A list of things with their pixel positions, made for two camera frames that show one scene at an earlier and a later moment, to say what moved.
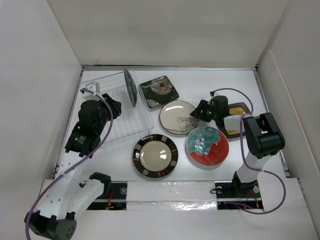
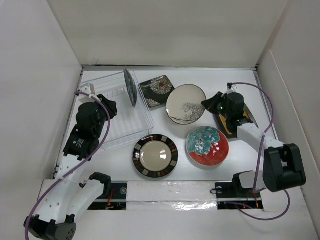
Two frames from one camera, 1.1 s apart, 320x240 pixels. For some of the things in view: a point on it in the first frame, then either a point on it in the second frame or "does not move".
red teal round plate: x=207 y=146 does not move
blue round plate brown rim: x=131 y=87 does not move
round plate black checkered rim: x=155 y=156 does not move
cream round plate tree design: x=175 y=117 → x=184 y=104
